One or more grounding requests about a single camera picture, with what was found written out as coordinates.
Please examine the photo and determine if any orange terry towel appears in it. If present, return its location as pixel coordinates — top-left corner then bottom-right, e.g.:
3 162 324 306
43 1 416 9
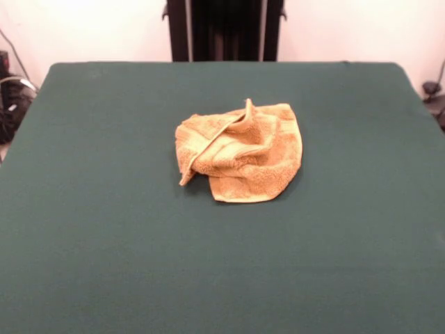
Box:
173 98 303 204

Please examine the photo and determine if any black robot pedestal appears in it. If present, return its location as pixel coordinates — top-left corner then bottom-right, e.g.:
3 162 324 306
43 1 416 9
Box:
161 0 289 63

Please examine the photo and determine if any white cable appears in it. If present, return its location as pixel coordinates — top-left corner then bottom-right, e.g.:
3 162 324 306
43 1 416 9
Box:
0 75 39 93

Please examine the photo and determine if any dark green table cloth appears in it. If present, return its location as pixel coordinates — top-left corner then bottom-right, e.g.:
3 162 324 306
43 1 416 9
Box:
0 61 445 334

